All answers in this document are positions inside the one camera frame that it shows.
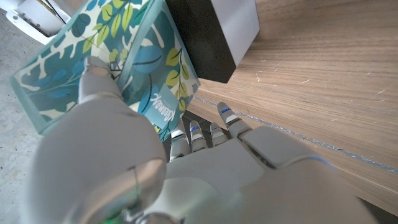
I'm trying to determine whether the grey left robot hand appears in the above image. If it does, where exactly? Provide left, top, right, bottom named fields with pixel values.
left=20, top=55, right=379, bottom=224

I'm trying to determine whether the teal floral tissue box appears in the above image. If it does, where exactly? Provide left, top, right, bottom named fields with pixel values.
left=9, top=0, right=201, bottom=142

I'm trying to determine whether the black and white box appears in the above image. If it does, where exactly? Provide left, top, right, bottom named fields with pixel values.
left=164, top=0, right=261, bottom=84

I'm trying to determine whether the grey tape outline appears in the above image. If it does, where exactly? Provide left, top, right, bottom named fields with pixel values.
left=194, top=95, right=398, bottom=175

